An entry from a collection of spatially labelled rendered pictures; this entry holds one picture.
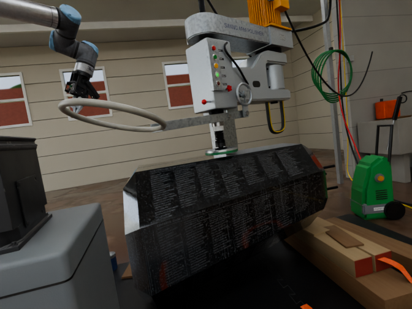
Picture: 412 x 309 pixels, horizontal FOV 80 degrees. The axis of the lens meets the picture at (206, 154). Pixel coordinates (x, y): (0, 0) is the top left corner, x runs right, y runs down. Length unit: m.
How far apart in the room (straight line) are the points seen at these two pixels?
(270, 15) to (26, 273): 2.05
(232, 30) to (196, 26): 0.26
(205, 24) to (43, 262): 1.41
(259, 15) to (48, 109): 6.89
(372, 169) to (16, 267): 2.60
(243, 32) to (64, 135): 6.86
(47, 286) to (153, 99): 7.38
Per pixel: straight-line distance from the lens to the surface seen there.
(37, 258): 0.59
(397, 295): 1.62
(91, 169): 7.91
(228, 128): 2.48
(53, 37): 1.49
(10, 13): 1.35
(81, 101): 1.09
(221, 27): 1.69
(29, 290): 0.62
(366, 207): 2.77
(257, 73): 1.86
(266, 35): 2.03
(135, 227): 1.32
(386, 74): 4.86
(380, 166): 2.75
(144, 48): 8.18
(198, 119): 1.45
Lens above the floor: 1.04
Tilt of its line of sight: 5 degrees down
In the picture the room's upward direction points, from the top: 8 degrees counter-clockwise
